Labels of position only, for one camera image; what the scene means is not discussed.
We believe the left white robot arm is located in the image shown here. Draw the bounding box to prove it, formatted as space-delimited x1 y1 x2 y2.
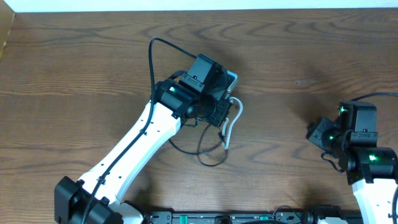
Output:
54 54 238 223

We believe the black USB cable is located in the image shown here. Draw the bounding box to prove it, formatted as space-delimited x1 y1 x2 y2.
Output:
167 119 230 167

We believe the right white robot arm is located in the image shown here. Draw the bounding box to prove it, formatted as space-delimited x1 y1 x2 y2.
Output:
306 100 397 223

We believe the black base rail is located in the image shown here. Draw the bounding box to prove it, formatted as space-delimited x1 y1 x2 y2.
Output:
144 205 363 224

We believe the white USB cable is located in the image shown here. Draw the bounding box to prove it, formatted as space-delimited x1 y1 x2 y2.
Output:
220 96 244 151

